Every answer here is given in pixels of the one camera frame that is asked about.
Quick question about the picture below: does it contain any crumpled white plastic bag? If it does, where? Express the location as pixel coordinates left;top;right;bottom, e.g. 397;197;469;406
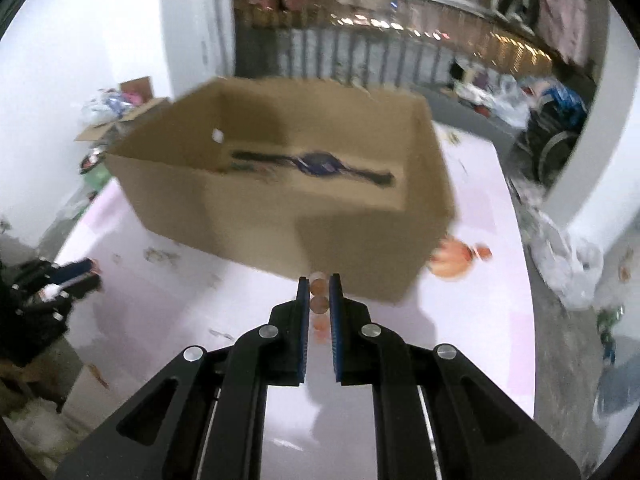
530;210;606;311

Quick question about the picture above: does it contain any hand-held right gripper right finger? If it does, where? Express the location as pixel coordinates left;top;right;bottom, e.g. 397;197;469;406
328;273;583;480

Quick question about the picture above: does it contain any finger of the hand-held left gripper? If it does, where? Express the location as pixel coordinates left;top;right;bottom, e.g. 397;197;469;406
52;258;98;281
42;274;103;306

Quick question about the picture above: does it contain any blue stroller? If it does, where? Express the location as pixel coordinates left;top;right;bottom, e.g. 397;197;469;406
520;85;588;186

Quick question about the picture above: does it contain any brown cardboard box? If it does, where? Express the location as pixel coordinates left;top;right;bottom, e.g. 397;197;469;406
102;76;457;305

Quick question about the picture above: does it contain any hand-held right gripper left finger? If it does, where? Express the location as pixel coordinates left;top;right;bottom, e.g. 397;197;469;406
54;275;312;480

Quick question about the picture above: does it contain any multicolour bead bracelet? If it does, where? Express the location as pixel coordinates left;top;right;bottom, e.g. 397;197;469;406
307;271;332;343

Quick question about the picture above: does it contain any person's left forearm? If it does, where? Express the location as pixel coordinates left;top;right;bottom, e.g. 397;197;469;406
0;355;67;413

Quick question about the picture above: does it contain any metal balcony railing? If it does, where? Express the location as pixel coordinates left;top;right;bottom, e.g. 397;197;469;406
235;10;551;91

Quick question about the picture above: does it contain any black smartwatch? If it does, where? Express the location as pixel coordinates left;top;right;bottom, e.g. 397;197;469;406
231;149;396;188

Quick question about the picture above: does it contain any pale green fluffy blanket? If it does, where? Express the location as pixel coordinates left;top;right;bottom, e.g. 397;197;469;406
0;400;76;463

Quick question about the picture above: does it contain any hanging pale pink garment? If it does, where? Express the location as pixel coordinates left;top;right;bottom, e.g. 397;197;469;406
539;0;588;63

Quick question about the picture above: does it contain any printed open cardboard box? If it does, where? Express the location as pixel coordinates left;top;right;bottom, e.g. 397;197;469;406
75;76;171;143

